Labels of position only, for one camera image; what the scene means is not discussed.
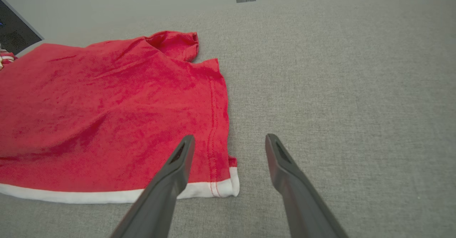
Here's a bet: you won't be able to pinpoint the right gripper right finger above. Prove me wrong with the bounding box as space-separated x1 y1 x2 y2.
265 134 349 238

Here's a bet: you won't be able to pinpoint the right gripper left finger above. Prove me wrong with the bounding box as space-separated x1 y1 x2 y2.
110 135 196 238

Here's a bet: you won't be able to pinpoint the red shorts white trim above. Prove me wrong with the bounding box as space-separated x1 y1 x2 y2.
0 31 240 205

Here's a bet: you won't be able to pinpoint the red shirt white sleeves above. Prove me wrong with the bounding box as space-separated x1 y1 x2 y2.
0 49 17 70

